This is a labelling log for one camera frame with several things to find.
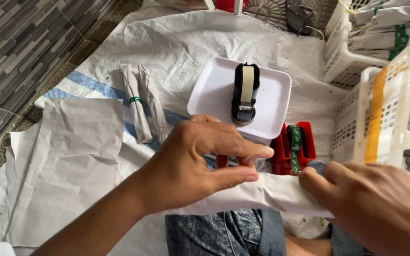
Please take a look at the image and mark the person's left hand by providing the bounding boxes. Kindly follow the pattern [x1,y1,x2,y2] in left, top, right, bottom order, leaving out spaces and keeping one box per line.
[138,114,275,216]

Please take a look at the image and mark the person's right hand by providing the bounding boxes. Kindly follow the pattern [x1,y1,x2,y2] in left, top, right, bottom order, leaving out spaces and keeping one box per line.
[299,162,410,256]

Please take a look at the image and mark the large white paper-wrapped roll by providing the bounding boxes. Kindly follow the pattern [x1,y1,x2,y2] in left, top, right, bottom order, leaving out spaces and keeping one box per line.
[165,172,335,219]

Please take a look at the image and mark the green printed tape roll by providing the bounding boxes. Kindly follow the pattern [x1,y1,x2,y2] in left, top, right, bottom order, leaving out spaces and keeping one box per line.
[286,124,303,175]

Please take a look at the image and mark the red tape dispenser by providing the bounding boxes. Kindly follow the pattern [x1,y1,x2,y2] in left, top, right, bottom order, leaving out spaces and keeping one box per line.
[270,121,317,176]

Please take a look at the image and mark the person's bare leg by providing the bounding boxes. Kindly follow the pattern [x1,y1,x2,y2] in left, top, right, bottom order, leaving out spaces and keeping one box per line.
[285,234,334,256]

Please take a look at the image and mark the white basket with yellow strip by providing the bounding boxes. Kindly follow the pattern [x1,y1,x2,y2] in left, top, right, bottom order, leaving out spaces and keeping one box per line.
[331,23,410,172]

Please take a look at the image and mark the small red plastic object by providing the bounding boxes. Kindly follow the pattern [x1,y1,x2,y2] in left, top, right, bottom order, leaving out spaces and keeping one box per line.
[215,154,230,170]

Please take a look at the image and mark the black tape dispenser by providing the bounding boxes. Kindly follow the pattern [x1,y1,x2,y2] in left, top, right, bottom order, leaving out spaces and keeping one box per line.
[231,63,261,126]

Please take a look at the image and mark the blue denim shorts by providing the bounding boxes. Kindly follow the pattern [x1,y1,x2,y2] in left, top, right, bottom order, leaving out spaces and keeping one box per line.
[165,208,366,256]

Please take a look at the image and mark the cream tape roll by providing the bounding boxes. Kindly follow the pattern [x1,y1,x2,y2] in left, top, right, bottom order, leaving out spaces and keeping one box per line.
[241,65,255,104]

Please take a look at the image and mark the white plastic lattice basket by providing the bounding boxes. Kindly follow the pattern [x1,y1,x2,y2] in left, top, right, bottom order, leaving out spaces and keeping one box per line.
[322,0,410,90]

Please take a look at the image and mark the white square plastic lid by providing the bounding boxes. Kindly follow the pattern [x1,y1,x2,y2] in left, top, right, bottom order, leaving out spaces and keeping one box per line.
[187,56,293,141]

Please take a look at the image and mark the black sandal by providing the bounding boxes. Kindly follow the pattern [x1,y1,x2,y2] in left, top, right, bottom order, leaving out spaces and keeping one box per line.
[285,0,315,37]

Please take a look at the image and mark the pile of banded wrapped rolls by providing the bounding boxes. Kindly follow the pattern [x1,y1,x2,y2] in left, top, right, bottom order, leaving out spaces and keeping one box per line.
[347,0,410,61]

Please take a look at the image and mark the grey patterned doormat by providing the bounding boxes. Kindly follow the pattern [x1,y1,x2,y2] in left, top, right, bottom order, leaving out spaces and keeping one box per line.
[243,0,288,24]

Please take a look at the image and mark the plain paper-wrapped roll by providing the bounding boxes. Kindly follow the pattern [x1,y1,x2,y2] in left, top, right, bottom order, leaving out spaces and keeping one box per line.
[138,64,172,143]

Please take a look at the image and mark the white woven sack mat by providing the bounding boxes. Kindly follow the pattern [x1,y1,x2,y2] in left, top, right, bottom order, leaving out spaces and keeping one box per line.
[0,10,349,256]

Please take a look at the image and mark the paper-wrapped roll with green band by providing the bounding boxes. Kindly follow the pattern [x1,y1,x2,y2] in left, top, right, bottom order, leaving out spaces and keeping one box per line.
[118,63,153,145]

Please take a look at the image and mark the red plastic stool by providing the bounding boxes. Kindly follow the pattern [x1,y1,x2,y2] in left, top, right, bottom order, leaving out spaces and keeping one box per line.
[203,0,249,15]

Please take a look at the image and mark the stack of grey paper sheets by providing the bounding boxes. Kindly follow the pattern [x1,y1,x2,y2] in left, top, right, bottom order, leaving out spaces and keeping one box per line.
[5,97,126,248]

